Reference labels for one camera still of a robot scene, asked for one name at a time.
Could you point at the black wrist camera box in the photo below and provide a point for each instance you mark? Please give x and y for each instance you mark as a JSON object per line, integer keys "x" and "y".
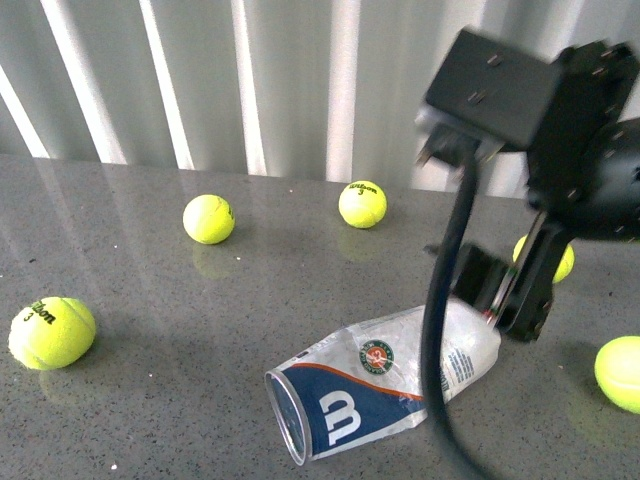
{"x": 488, "y": 91}

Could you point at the far left Wilson tennis ball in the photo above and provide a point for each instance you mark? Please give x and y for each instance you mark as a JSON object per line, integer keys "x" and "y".
{"x": 208, "y": 219}

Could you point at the near left Wilson 3 ball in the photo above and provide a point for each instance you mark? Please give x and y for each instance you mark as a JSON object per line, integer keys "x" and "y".
{"x": 52, "y": 333}

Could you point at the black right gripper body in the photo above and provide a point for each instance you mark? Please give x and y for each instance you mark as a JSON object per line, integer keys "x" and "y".
{"x": 583, "y": 178}

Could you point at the clear Wilson tennis ball can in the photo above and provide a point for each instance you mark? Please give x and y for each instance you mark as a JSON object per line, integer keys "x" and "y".
{"x": 355, "y": 386}

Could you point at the Wilson 3 tennis ball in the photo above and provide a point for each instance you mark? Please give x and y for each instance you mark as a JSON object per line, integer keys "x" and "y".
{"x": 362, "y": 204}

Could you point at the white pleated curtain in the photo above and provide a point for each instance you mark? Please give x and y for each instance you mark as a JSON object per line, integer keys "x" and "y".
{"x": 310, "y": 89}

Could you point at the plain yellow tennis ball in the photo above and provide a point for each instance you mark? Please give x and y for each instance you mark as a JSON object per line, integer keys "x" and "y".
{"x": 565, "y": 266}

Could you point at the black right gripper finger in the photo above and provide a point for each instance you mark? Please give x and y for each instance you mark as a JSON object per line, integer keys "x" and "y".
{"x": 477, "y": 275}

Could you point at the Roland Garros tennis ball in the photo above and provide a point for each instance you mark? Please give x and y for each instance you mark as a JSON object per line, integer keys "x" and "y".
{"x": 616, "y": 370}

